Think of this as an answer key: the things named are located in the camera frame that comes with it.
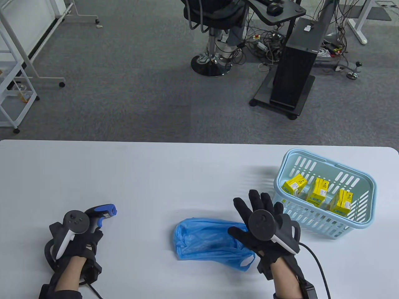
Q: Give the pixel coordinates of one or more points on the person's right hand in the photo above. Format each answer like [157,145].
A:
[258,202]

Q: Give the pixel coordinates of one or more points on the person's left hand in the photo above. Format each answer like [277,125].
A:
[82,246]

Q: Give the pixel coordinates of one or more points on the yellow chrysanthemum tea package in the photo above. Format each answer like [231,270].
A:
[294,183]
[318,191]
[342,202]

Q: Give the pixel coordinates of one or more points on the black and blue barcode scanner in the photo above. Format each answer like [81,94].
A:
[104,211]

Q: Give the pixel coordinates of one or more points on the blue plastic bag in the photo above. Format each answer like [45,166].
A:
[205,243]

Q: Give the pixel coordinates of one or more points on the person's left forearm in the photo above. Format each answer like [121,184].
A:
[70,275]

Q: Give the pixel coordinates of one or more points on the person's right forearm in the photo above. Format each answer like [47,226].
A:
[286,280]

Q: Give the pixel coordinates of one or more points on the black and white hand controller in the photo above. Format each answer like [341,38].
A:
[76,221]
[261,224]

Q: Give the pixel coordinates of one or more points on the light blue plastic basket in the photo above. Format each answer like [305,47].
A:
[324,224]

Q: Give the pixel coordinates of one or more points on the black wheeled tower cart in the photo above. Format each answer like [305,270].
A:
[265,90]

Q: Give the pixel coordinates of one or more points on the black office chair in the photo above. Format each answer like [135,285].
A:
[212,67]

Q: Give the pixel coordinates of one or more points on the black computer tower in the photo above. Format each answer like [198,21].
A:
[296,62]

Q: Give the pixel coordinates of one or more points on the white wheeled shelf cart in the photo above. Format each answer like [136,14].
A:
[6,112]

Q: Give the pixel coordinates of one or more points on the small white box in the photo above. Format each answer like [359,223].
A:
[308,28]

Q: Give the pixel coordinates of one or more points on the black standing desk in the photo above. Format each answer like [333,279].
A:
[290,14]

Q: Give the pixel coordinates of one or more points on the black computer mouse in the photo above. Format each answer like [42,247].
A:
[274,8]

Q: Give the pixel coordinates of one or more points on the white desk leg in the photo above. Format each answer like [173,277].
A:
[358,31]

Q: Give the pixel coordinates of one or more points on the black floor mat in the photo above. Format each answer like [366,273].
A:
[377,14]

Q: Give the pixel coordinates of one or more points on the white whiteboard on stand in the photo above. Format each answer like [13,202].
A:
[25,18]

